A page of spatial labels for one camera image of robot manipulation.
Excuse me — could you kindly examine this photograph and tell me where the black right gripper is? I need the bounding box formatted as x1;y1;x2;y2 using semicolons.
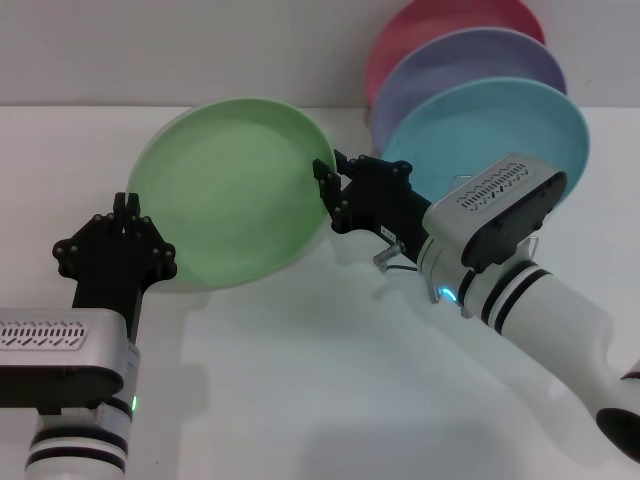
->
312;148;432;261

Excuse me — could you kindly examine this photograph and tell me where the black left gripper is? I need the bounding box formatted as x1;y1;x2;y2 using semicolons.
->
53;192;178;346

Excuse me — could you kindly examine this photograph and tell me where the green plastic plate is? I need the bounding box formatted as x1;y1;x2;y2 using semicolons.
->
124;96;337;294

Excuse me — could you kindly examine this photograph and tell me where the light blue plastic plate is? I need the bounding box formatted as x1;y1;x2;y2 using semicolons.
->
380;77;591;204

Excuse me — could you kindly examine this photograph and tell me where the purple plastic plate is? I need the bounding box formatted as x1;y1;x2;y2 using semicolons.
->
369;28;569;152

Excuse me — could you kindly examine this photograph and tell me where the red plastic plate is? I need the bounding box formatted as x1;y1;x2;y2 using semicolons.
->
364;0;546;109

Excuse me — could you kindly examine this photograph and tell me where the right wrist cable with plug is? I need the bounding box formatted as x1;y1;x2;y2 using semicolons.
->
373;243;421;274

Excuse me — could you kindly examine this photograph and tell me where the silver wire plate rack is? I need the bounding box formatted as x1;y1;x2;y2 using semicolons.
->
427;173;541;307

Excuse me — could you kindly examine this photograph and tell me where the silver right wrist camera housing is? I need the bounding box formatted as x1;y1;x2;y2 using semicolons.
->
422;153;569;274

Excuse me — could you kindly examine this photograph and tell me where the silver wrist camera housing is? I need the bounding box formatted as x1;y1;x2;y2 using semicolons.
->
0;308;129;414
422;153;569;274

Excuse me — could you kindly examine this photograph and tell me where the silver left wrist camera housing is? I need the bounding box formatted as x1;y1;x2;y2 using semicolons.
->
0;308;129;414

